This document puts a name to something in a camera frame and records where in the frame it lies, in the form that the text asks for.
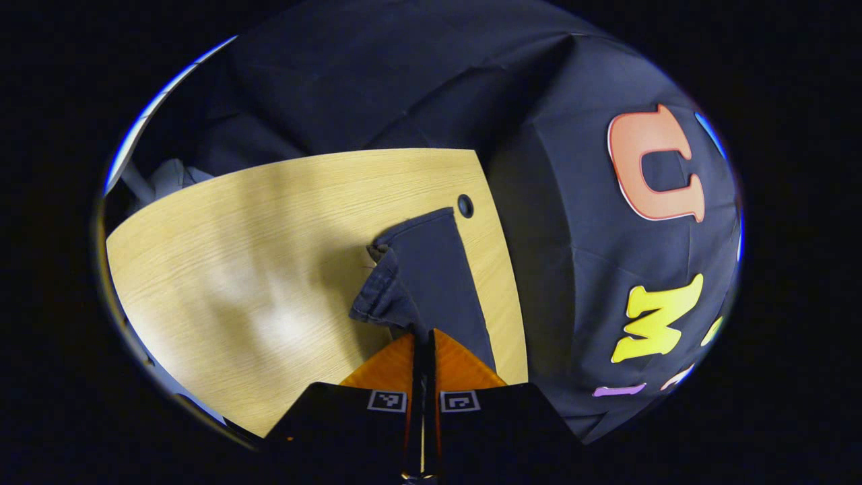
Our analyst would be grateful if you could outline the dark grey jeans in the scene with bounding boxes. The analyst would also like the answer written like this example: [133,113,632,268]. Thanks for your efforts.
[349,207,498,371]

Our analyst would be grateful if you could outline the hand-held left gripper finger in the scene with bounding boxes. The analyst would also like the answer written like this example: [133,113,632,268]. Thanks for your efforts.
[265,331,424,482]
[423,328,585,482]

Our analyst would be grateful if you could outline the pale grey cloth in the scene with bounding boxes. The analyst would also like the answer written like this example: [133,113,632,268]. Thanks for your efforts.
[125,158,218,206]

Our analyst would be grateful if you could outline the black backdrop cloth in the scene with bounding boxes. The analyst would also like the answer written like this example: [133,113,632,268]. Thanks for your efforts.
[108,0,743,445]

